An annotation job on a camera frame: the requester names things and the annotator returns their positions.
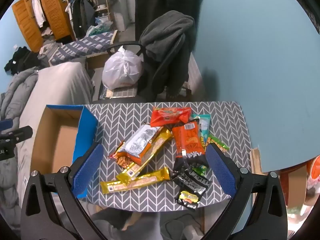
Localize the blue patterned mattress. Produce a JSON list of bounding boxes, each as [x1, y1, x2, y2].
[[49, 31, 118, 65]]

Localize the grey duvet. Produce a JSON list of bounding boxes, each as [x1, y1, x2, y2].
[[0, 67, 39, 210]]

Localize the white hanging shirt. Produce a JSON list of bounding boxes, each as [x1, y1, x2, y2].
[[32, 0, 47, 28]]

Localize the small black yellow packet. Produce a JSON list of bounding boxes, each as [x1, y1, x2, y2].
[[174, 187, 204, 209]]

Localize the black clothes pile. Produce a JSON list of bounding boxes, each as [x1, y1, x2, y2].
[[4, 46, 42, 75]]

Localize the teal snack packet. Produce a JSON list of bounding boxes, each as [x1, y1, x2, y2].
[[191, 114, 212, 143]]

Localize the red orange snack packet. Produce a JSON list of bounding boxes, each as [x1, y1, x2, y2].
[[150, 106, 192, 128]]

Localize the dark hanging clothes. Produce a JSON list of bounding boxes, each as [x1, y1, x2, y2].
[[67, 0, 97, 39]]

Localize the white orange snack packet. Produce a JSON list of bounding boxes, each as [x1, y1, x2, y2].
[[108, 124, 164, 168]]

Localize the orange black chip packet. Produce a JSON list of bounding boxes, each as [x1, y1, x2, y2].
[[171, 121, 209, 170]]

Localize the wooden louvred wardrobe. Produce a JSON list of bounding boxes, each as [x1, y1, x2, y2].
[[11, 0, 75, 53]]

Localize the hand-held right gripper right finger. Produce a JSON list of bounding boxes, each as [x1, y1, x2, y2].
[[200, 142, 288, 240]]

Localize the bed with grey sheet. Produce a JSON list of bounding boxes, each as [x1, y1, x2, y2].
[[17, 62, 95, 205]]

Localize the brown cardboard box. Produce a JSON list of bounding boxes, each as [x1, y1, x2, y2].
[[287, 165, 308, 205]]

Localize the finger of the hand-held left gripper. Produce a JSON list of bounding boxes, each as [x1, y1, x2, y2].
[[0, 126, 33, 143], [0, 119, 14, 132]]

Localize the black snack packet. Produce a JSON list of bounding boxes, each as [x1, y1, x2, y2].
[[171, 167, 213, 193]]

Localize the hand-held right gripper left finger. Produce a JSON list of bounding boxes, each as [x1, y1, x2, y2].
[[20, 142, 104, 240]]

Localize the black hanging coat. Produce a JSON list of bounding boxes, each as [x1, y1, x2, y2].
[[135, 0, 205, 43]]

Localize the long gold wafer packet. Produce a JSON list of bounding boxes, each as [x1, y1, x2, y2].
[[116, 127, 174, 184]]

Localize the wooden board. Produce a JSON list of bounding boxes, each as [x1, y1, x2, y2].
[[251, 147, 263, 173]]

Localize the grey clothes pile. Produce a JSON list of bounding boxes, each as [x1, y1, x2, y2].
[[37, 41, 63, 55]]

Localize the white plastic bag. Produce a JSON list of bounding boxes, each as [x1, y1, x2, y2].
[[102, 46, 144, 90]]

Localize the grey chevron tablecloth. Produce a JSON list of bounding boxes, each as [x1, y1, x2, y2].
[[82, 101, 253, 213]]

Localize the blue cardboard box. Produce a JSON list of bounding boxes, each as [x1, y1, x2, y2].
[[30, 104, 99, 199]]

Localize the green yellow snack packet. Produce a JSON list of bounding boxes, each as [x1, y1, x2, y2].
[[204, 134, 230, 153]]

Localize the blue green plastic bags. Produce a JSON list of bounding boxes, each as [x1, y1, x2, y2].
[[86, 17, 113, 37]]

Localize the flat grey package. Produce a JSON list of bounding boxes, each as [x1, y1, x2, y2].
[[99, 85, 140, 99]]

